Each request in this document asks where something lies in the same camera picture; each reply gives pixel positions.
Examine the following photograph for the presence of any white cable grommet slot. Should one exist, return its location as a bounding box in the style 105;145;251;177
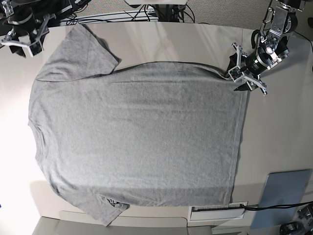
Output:
187;202;248;222

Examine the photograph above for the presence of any grey T-shirt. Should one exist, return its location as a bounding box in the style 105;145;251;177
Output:
28;24;248;226

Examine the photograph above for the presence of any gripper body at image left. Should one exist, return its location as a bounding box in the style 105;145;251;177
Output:
0;13;56;57

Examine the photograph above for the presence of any black cable on table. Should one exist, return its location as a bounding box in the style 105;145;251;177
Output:
241;202;313;212

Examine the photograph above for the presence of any black device bottom right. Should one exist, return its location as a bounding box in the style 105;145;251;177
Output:
279;221;305;235

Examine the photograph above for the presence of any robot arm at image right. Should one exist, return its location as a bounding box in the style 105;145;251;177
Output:
225;0;307;95

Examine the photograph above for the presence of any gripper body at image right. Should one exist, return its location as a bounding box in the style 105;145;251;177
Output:
227;42;289;95

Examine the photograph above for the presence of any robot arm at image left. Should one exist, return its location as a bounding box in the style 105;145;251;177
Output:
0;0;72;58

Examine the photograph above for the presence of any blue-grey flat panel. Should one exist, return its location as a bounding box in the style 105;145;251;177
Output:
250;169;311;230

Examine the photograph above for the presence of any black central stand with cables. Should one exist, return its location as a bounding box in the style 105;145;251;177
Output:
136;2;196;23

